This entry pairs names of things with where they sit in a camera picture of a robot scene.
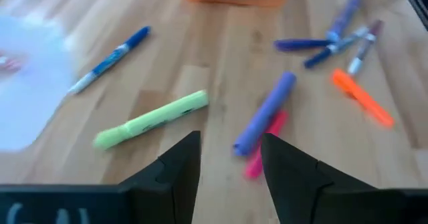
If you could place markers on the light green highlighter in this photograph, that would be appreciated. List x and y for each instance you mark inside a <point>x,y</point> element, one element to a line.
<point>150,118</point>

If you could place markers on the small pink highlighter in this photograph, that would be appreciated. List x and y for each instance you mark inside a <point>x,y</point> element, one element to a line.
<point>255,164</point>

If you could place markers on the thin purple pen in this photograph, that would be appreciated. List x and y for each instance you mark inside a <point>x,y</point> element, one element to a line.
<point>301,44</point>

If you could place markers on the clear plastic bin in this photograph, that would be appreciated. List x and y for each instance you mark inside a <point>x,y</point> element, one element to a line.
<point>26,100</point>

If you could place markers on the purple Sharpie highlighter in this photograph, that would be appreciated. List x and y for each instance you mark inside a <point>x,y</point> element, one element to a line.
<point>265,113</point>

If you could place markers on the maroon cap whiteboard marker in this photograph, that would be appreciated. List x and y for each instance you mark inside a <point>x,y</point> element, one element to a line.
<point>364,47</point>

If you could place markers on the dark blue Expo marker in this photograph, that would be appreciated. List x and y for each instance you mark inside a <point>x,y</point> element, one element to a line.
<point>334,48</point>

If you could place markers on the orange highlighter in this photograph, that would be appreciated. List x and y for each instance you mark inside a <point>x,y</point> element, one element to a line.
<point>362,98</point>

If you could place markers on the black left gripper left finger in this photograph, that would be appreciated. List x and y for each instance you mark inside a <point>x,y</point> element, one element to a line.
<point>167,184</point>

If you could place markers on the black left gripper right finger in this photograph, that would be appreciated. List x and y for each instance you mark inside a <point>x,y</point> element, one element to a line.
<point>294,184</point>

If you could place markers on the blue whiteboard marker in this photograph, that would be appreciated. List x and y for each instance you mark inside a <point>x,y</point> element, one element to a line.
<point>110,58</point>

